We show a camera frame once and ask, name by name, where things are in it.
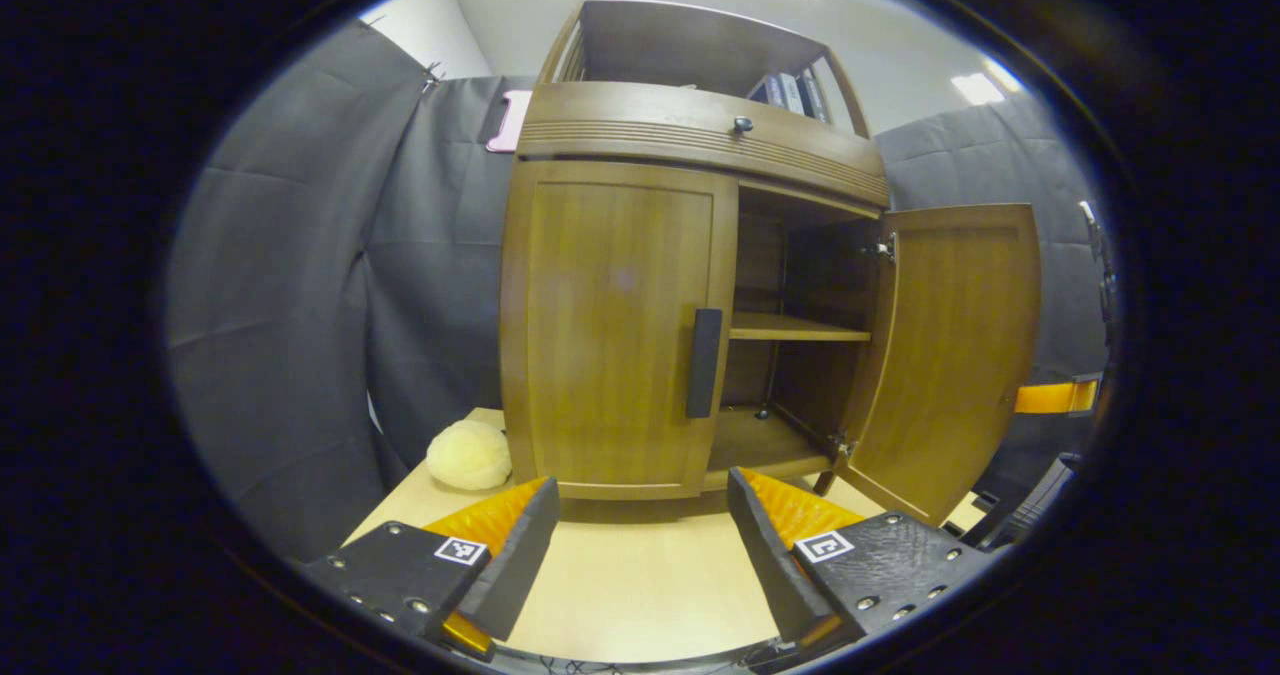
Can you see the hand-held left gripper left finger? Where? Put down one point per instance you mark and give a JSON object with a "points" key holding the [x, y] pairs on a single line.
{"points": [[520, 555]]}

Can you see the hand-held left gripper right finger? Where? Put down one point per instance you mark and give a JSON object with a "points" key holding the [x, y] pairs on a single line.
{"points": [[770, 565]]}

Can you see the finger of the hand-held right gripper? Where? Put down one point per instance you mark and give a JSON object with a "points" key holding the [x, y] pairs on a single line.
{"points": [[1050, 397], [1035, 500]]}

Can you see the wooden cabinet door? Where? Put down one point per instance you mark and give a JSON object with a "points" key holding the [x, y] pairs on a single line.
{"points": [[610, 325], [950, 355]]}

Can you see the wooden double-door shoe cabinet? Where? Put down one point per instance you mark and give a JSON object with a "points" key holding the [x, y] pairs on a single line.
{"points": [[680, 45]]}

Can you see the wooden inner cabinet shelf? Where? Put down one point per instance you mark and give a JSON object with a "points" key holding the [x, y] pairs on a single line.
{"points": [[790, 327]]}

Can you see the yellow plush ball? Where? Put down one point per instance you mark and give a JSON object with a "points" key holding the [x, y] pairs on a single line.
{"points": [[468, 455]]}

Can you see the small ceiling light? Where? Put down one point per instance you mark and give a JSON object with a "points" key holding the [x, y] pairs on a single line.
{"points": [[975, 87]]}

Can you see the black backdrop cloth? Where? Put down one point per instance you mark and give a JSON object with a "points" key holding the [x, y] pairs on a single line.
{"points": [[300, 305]]}

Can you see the dark book with white label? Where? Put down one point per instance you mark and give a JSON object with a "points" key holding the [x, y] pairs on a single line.
{"points": [[813, 98]]}

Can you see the grey book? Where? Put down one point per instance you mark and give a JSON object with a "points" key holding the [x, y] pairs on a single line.
{"points": [[792, 93]]}

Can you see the dark blue book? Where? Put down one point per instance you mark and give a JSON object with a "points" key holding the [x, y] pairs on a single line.
{"points": [[766, 90]]}

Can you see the pink clipboard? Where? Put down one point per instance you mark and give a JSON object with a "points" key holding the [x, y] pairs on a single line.
{"points": [[512, 123]]}

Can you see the wooden drawer with black knob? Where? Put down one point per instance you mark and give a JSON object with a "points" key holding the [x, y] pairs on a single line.
{"points": [[640, 120]]}

